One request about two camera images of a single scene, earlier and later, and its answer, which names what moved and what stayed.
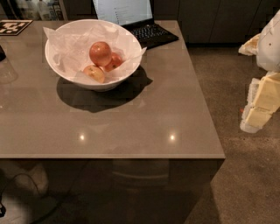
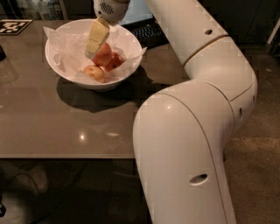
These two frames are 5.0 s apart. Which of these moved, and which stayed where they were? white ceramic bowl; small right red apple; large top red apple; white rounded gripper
Moved: white rounded gripper
Stayed: white ceramic bowl; large top red apple; small right red apple
